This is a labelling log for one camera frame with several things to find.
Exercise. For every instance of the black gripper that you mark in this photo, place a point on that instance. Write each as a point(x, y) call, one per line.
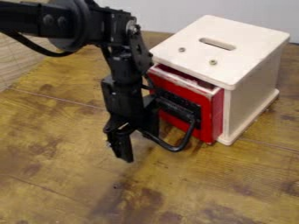
point(132, 112)

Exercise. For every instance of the red drawer with black handle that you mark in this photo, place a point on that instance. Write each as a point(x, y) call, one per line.
point(189, 104)

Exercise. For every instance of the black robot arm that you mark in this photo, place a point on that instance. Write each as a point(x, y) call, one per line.
point(56, 28)

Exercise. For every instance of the white wooden drawer box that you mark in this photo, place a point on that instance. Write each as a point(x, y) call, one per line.
point(233, 56)

